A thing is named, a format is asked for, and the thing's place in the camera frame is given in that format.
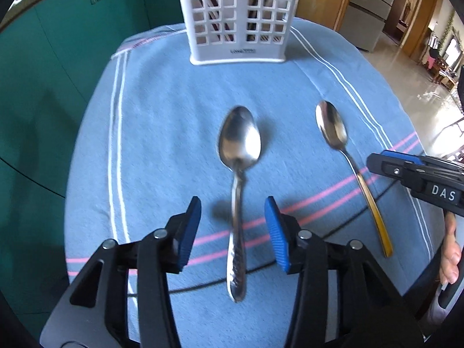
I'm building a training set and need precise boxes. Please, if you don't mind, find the kitchen countertop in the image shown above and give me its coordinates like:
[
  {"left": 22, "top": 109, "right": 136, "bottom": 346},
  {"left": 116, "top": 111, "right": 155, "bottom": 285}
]
[{"left": 0, "top": 0, "right": 120, "bottom": 33}]

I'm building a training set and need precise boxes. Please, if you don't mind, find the wooden door frame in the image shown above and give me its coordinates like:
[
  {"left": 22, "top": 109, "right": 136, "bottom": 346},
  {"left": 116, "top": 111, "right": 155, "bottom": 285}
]
[{"left": 383, "top": 0, "right": 442, "bottom": 59}]

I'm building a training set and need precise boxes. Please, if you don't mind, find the silver spoon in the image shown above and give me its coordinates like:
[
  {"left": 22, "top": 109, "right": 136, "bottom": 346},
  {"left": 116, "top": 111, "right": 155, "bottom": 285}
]
[{"left": 217, "top": 105, "right": 262, "bottom": 303}]

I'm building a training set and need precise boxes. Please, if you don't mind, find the black chopstick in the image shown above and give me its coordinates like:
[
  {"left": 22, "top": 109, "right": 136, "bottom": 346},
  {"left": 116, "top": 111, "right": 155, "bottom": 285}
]
[{"left": 248, "top": 5, "right": 263, "bottom": 42}]

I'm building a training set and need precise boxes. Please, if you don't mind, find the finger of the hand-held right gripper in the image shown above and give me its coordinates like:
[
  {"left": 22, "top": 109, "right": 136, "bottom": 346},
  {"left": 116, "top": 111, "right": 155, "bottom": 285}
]
[
  {"left": 367, "top": 153, "right": 423, "bottom": 188},
  {"left": 382, "top": 150, "right": 464, "bottom": 172}
]

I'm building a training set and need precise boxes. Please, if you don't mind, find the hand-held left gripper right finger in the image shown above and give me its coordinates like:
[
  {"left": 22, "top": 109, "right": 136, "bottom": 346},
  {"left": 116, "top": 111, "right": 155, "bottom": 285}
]
[{"left": 264, "top": 196, "right": 425, "bottom": 348}]

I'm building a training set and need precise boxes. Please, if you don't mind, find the gold handled spoon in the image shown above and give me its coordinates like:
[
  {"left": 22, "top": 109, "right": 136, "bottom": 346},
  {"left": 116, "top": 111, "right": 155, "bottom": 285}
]
[{"left": 315, "top": 100, "right": 394, "bottom": 259}]

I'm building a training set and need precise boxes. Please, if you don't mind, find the green garland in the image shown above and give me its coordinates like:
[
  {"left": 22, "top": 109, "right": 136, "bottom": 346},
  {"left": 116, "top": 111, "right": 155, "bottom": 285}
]
[{"left": 439, "top": 10, "right": 462, "bottom": 50}]

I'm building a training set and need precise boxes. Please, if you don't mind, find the white plastic utensil holder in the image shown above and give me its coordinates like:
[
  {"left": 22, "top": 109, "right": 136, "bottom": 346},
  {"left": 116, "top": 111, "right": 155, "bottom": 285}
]
[{"left": 174, "top": 0, "right": 301, "bottom": 66}]

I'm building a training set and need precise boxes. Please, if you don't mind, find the person's right hand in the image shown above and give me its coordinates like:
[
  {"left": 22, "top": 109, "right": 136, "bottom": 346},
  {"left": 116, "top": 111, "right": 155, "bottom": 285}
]
[{"left": 438, "top": 212, "right": 464, "bottom": 285}]

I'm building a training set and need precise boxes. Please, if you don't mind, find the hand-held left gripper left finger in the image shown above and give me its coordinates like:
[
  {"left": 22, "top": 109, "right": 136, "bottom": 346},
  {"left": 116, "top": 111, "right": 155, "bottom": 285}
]
[{"left": 39, "top": 196, "right": 202, "bottom": 348}]

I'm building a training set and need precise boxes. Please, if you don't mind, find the grey drawer cabinet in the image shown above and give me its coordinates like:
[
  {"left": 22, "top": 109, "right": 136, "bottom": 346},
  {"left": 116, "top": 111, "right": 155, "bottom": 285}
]
[{"left": 341, "top": 0, "right": 402, "bottom": 52}]

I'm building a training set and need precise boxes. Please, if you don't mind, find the green cabinet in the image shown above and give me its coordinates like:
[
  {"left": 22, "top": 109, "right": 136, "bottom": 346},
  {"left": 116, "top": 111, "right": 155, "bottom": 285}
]
[{"left": 0, "top": 0, "right": 187, "bottom": 321}]

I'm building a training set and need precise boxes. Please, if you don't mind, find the blue striped tablecloth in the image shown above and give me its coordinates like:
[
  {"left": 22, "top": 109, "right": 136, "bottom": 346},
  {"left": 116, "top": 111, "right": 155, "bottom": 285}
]
[{"left": 64, "top": 18, "right": 448, "bottom": 348}]

